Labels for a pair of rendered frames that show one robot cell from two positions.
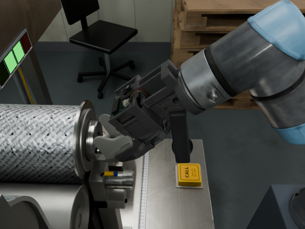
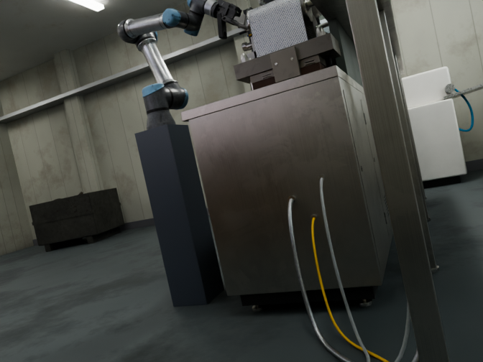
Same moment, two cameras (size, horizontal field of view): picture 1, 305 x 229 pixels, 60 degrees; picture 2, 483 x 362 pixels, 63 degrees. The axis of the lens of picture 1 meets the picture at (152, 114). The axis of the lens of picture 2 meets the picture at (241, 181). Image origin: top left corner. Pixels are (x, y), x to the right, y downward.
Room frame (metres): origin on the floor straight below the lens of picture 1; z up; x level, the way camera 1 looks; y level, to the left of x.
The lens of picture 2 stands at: (2.10, 0.64, 0.61)
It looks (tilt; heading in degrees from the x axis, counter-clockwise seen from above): 2 degrees down; 203
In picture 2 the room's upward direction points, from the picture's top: 12 degrees counter-clockwise
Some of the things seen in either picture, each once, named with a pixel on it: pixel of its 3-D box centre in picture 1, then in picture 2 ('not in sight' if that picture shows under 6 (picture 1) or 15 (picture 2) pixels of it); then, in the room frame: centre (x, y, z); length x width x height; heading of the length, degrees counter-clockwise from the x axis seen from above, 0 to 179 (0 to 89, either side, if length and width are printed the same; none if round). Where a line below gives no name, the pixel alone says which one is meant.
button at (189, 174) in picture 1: (189, 174); not in sight; (0.48, -0.12, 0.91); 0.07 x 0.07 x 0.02; 88
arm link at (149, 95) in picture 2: not in sight; (155, 97); (0.34, -0.46, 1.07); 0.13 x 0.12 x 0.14; 166
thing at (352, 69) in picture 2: not in sight; (367, 79); (-0.74, 0.51, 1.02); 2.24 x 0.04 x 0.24; 178
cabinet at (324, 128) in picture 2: not in sight; (338, 175); (-0.61, 0.21, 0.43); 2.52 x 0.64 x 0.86; 178
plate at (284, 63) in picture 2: not in sight; (285, 65); (0.60, 0.29, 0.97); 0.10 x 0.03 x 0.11; 88
